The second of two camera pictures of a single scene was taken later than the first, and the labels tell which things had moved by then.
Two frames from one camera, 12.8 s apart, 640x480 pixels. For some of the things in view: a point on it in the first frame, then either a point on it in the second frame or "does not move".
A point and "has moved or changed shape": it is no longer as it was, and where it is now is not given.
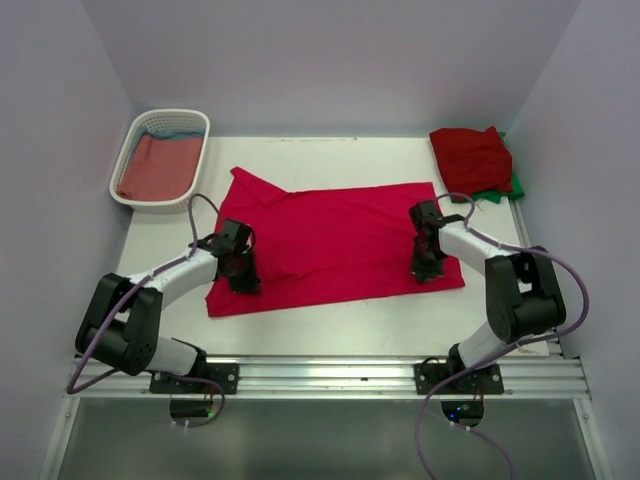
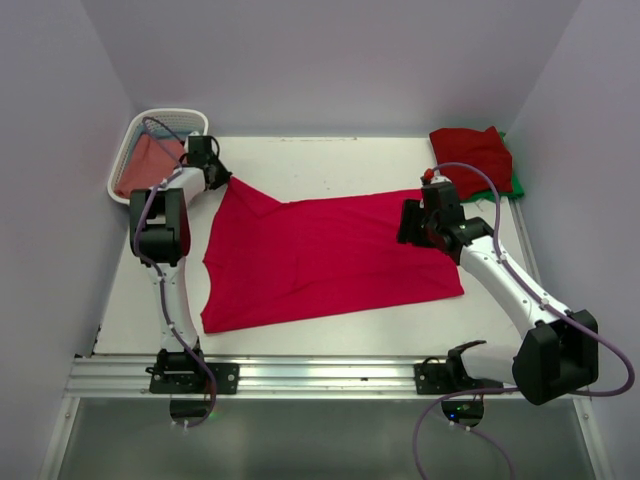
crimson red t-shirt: [324, 247] has moved or changed shape
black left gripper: [249, 285] to [223, 176]
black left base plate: [226, 374] does not move
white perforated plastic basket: [160, 161] does not move
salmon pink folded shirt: [160, 168] does not move
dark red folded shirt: [473, 162] does not move
